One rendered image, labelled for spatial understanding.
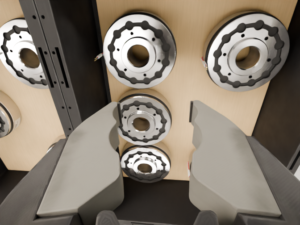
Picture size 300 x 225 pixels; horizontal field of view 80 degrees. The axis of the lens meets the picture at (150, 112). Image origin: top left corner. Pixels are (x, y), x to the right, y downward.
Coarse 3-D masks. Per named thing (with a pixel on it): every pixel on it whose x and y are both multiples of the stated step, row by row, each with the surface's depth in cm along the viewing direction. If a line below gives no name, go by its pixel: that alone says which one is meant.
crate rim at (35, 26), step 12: (24, 0) 16; (24, 12) 17; (36, 12) 17; (36, 24) 17; (36, 36) 18; (36, 48) 19; (48, 48) 19; (48, 60) 19; (48, 72) 20; (48, 84) 21; (60, 96) 22; (60, 108) 22; (60, 120) 23
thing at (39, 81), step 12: (12, 24) 24; (24, 24) 24; (0, 36) 25; (12, 36) 25; (24, 36) 25; (0, 48) 26; (12, 48) 26; (12, 60) 27; (12, 72) 28; (24, 72) 28; (36, 84) 29
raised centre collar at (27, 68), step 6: (18, 42) 25; (24, 42) 25; (30, 42) 25; (18, 48) 25; (24, 48) 26; (30, 48) 25; (18, 54) 26; (18, 60) 26; (24, 66) 27; (30, 66) 27; (30, 72) 27; (36, 72) 27; (42, 72) 27
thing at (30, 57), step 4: (24, 52) 27; (28, 52) 28; (32, 52) 29; (24, 56) 27; (28, 56) 28; (32, 56) 29; (36, 56) 29; (24, 60) 27; (28, 60) 28; (32, 60) 28; (36, 60) 29; (28, 64) 27; (32, 64) 28; (36, 64) 28
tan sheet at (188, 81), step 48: (96, 0) 25; (144, 0) 24; (192, 0) 24; (240, 0) 23; (288, 0) 23; (144, 48) 27; (192, 48) 27; (192, 96) 31; (240, 96) 30; (192, 144) 36
